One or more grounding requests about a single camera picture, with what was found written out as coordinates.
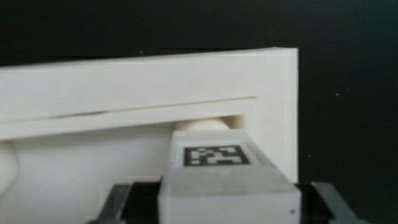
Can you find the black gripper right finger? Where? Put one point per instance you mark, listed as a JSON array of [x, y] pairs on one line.
[[325, 209]]

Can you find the white table leg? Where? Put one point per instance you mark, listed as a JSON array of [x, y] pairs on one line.
[[224, 187]]

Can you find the white U-shaped fence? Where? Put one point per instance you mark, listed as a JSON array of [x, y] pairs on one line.
[[89, 95]]

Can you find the white square tabletop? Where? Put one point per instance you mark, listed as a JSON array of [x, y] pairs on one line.
[[73, 165]]

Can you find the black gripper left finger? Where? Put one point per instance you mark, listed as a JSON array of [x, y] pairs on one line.
[[130, 207]]

